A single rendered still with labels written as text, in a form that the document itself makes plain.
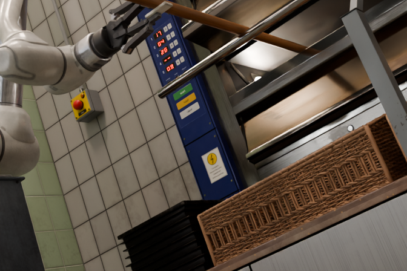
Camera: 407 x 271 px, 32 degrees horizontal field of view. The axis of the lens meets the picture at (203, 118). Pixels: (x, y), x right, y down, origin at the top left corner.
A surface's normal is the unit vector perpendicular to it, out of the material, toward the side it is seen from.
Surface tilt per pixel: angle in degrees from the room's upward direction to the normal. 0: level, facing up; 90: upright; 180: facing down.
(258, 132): 70
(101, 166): 90
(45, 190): 90
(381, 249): 90
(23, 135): 108
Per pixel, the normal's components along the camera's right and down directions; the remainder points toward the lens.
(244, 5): 0.22, 0.86
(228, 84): 0.73, -0.46
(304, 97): -0.67, -0.37
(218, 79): -0.59, -0.07
